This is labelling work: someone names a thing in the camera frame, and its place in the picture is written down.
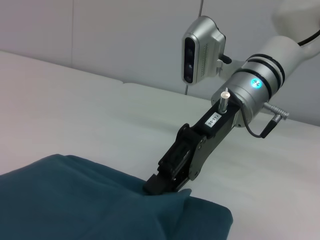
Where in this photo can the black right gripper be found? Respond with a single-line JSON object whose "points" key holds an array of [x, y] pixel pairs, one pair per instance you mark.
{"points": [[212, 132]]}

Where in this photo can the teal blue t-shirt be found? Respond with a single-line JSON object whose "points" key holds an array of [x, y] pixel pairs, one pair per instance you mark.
{"points": [[87, 200]]}

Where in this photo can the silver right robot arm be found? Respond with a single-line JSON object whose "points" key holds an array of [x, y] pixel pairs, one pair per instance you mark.
{"points": [[270, 75]]}

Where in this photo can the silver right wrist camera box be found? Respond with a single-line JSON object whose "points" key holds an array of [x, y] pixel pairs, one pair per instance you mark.
{"points": [[200, 50]]}

